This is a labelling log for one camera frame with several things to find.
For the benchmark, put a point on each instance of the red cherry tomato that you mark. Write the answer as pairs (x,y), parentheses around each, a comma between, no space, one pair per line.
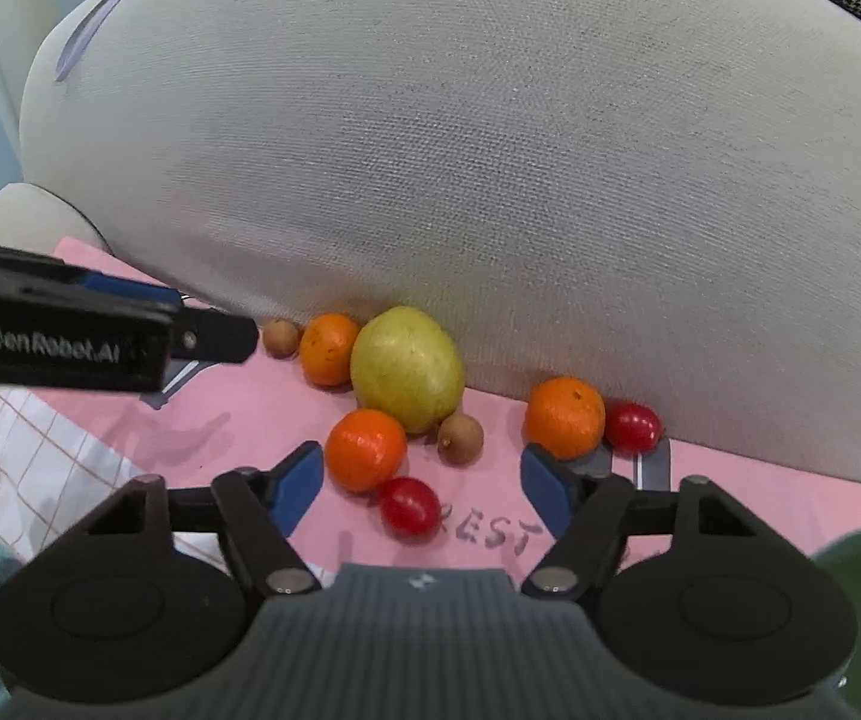
(409,506)
(633,427)

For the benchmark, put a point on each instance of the translucent plastic strip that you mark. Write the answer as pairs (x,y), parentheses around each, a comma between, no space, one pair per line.
(89,22)

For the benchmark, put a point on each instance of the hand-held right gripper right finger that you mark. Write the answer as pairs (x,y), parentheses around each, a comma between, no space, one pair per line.
(546,487)

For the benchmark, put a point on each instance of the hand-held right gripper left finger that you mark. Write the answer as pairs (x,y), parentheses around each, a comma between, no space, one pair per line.
(299,484)

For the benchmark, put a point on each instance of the light grey back cushion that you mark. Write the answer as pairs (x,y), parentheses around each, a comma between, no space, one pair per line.
(438,150)

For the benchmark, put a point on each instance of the pink printed mat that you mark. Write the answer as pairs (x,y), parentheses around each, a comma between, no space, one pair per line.
(250,412)

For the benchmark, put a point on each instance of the small brown round fruit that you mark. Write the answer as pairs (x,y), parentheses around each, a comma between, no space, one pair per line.
(280,337)
(460,439)

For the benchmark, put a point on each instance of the white checked cloth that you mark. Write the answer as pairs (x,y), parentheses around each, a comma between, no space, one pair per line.
(33,450)

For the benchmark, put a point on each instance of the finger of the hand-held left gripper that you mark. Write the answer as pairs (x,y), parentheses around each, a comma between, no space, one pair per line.
(213,336)
(130,289)

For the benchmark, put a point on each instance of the beige sofa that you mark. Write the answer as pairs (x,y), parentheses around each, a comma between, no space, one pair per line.
(18,217)

